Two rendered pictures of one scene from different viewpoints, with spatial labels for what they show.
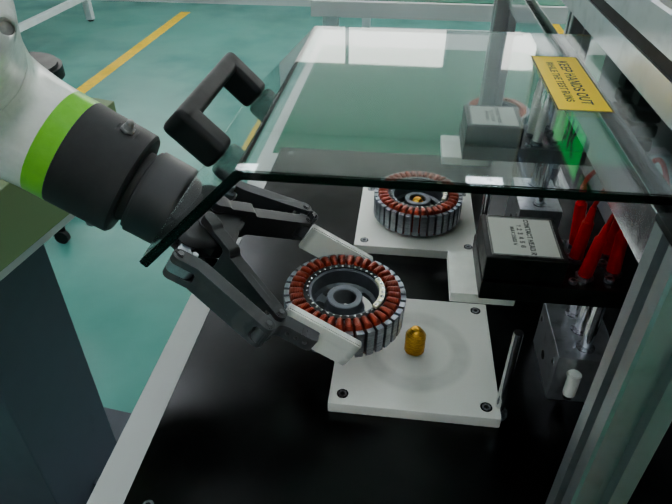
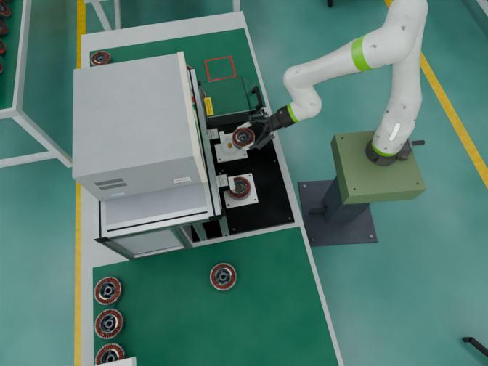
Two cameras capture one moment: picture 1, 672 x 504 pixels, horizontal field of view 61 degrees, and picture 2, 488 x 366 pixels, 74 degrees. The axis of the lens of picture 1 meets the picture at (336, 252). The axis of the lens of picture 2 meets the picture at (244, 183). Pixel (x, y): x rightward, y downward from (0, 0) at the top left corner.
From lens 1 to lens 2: 1.60 m
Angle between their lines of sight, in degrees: 77
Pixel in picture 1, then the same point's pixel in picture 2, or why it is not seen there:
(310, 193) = (273, 196)
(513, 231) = (213, 134)
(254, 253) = (274, 166)
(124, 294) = (396, 307)
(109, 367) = (367, 263)
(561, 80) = (209, 106)
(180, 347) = (277, 142)
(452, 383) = not seen: hidden behind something
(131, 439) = not seen: hidden behind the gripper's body
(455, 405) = not seen: hidden behind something
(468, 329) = (220, 154)
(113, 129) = (282, 110)
